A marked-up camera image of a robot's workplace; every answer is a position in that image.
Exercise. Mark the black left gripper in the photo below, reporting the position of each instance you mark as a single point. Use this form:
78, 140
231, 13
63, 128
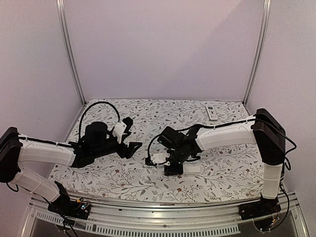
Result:
130, 151

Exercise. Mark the aluminium frame post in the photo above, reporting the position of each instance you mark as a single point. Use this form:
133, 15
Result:
68, 48
258, 51

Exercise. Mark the long white remote control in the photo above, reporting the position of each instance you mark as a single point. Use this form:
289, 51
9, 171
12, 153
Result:
191, 170

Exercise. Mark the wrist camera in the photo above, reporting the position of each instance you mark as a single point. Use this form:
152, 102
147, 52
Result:
158, 159
121, 129

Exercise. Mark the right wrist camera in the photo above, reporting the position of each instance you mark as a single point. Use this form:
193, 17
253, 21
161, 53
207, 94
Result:
158, 159

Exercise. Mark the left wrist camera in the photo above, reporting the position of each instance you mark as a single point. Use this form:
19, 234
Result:
121, 129

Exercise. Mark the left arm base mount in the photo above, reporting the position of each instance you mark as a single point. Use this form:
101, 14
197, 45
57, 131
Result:
66, 207

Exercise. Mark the left aluminium frame post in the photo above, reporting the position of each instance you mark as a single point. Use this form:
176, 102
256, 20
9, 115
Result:
68, 48

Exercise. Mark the right aluminium frame post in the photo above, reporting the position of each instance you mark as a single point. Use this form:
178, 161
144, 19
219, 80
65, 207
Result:
258, 51

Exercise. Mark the white air conditioner remote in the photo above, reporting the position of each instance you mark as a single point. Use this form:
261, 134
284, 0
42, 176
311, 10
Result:
211, 113

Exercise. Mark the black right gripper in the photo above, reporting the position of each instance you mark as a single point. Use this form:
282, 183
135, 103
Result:
178, 171

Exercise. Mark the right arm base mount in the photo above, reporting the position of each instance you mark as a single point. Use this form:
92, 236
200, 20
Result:
259, 208

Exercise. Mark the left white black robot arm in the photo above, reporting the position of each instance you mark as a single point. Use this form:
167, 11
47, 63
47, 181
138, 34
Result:
97, 141

